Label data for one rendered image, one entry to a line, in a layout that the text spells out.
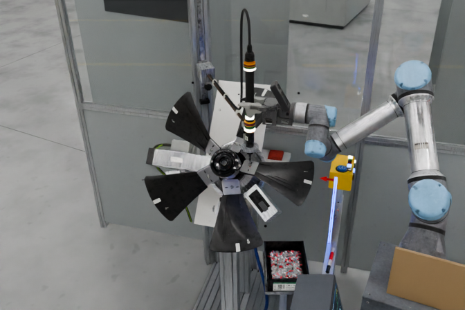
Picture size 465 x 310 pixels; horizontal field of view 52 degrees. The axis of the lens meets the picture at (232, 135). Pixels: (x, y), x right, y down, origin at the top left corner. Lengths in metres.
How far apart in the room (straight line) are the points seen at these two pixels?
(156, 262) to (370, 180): 1.48
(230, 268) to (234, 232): 0.57
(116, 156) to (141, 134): 0.27
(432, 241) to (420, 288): 0.15
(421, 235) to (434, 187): 0.20
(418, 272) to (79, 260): 2.34
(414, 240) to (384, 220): 1.22
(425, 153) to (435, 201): 0.16
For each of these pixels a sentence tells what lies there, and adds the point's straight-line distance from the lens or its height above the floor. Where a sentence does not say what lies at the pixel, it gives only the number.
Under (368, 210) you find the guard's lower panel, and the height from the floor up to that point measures 0.52.
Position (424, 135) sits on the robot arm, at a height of 1.49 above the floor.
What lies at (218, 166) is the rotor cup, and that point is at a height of 1.21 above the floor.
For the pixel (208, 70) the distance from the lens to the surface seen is 2.35.
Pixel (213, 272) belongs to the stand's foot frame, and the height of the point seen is 0.08.
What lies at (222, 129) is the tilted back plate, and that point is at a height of 1.18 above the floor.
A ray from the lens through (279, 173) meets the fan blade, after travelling 1.93.
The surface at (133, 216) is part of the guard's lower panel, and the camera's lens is 3.43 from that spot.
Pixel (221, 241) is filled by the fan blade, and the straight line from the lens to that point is 1.93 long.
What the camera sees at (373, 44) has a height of 1.50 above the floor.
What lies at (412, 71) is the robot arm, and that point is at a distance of 1.72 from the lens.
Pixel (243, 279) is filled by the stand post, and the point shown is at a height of 0.19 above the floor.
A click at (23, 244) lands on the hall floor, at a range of 3.69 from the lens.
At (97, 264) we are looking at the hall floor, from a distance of 3.36.
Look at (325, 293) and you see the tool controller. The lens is 1.39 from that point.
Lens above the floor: 2.27
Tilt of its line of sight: 30 degrees down
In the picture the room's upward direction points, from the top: 1 degrees counter-clockwise
